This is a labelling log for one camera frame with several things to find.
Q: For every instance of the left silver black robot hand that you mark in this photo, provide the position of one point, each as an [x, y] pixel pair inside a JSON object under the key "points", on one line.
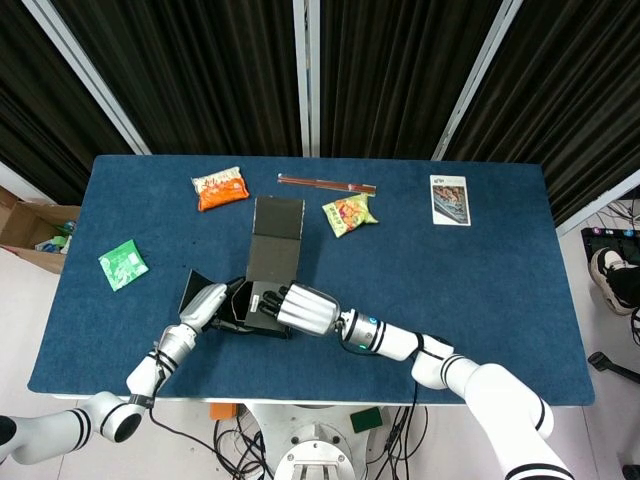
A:
{"points": [[202, 305]]}

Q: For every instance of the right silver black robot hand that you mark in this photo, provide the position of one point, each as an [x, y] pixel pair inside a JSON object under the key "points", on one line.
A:
{"points": [[310, 310]]}

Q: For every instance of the black cardboard folding box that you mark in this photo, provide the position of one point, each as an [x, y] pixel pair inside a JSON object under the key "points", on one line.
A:
{"points": [[277, 250]]}

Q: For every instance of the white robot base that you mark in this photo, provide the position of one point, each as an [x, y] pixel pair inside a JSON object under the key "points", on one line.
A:
{"points": [[315, 440]]}

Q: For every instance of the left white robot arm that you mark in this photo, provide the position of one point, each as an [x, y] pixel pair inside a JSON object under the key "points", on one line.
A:
{"points": [[142, 375]]}

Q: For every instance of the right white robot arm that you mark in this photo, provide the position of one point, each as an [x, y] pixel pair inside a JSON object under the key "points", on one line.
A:
{"points": [[500, 390]]}

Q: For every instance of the green sachet packet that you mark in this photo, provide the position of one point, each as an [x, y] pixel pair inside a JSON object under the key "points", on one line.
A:
{"points": [[122, 265]]}

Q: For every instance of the yellow green snack packet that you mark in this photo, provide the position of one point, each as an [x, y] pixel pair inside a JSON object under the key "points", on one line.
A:
{"points": [[350, 215]]}

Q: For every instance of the orange block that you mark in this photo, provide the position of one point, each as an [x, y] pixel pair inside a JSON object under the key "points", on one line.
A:
{"points": [[222, 410]]}

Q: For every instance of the orange snack packet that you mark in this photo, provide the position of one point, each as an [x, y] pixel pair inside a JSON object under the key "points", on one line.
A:
{"points": [[222, 192]]}

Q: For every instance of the dark green block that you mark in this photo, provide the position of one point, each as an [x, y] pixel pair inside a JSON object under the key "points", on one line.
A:
{"points": [[366, 421]]}

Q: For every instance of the wrapped red brown chopsticks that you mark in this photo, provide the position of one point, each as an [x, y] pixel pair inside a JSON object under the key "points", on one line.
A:
{"points": [[325, 183]]}

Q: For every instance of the blue table mat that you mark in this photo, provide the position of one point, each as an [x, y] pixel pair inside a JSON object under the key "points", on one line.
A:
{"points": [[450, 275]]}

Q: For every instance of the crumpled plastic packaging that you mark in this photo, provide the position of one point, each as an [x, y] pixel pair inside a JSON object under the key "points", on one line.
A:
{"points": [[52, 245]]}

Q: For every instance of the white picture card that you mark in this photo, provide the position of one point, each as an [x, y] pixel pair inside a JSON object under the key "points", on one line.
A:
{"points": [[451, 200]]}

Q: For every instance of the brown cardboard carton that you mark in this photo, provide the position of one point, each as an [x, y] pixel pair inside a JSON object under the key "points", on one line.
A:
{"points": [[20, 220]]}

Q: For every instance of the dark pleated curtain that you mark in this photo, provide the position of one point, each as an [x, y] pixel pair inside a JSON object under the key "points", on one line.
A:
{"points": [[200, 75], [575, 100], [40, 100], [400, 75]]}

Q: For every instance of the black and white sneaker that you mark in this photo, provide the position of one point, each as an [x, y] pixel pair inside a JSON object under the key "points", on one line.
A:
{"points": [[606, 280]]}

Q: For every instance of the black trouser leg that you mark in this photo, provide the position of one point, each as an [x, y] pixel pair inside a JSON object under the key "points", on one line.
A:
{"points": [[630, 285]]}

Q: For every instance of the white frame post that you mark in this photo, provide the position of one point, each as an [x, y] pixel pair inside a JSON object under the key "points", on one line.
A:
{"points": [[600, 205], [477, 75], [20, 182], [306, 75], [84, 70]]}

